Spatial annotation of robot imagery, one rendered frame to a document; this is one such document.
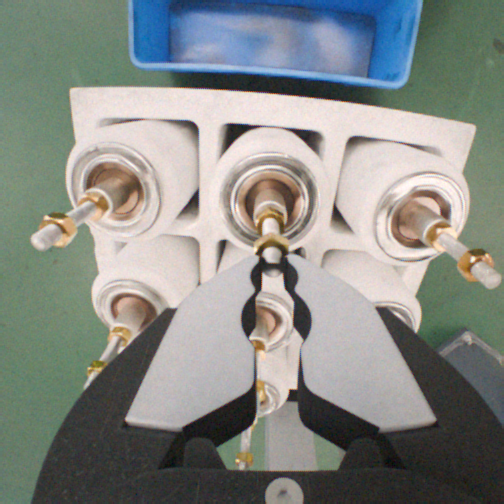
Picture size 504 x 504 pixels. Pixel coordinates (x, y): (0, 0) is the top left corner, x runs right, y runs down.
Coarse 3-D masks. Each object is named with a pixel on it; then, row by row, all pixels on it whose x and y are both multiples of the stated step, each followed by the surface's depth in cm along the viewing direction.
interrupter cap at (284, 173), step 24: (240, 168) 20; (264, 168) 20; (288, 168) 20; (240, 192) 21; (288, 192) 21; (312, 192) 20; (240, 216) 21; (288, 216) 22; (312, 216) 21; (240, 240) 22; (288, 240) 22
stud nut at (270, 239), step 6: (270, 234) 14; (276, 234) 14; (258, 240) 14; (264, 240) 14; (270, 240) 14; (276, 240) 14; (282, 240) 14; (258, 246) 14; (264, 246) 14; (270, 246) 14; (276, 246) 14; (282, 246) 14; (288, 246) 14; (258, 252) 14; (282, 252) 14; (288, 252) 14
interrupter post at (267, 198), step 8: (264, 192) 20; (272, 192) 20; (256, 200) 20; (264, 200) 18; (272, 200) 18; (280, 200) 19; (256, 208) 18; (264, 208) 18; (280, 208) 18; (256, 224) 19
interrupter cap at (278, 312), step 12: (264, 300) 25; (276, 300) 25; (264, 312) 26; (276, 312) 26; (288, 312) 26; (276, 324) 27; (288, 324) 26; (276, 336) 27; (288, 336) 27; (276, 348) 28
